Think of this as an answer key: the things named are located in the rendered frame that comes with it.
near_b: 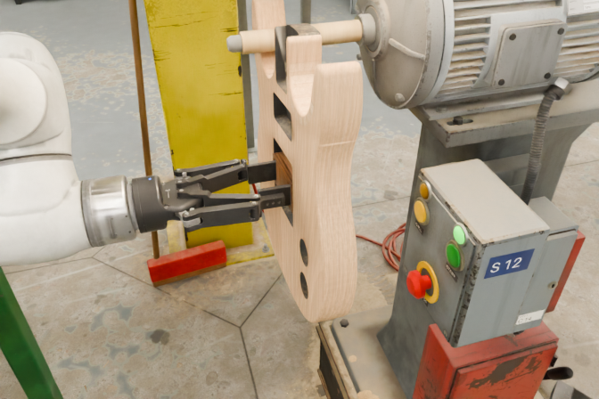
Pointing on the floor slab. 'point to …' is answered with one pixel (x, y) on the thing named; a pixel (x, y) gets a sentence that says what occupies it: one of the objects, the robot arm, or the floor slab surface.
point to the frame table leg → (23, 348)
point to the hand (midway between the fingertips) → (280, 182)
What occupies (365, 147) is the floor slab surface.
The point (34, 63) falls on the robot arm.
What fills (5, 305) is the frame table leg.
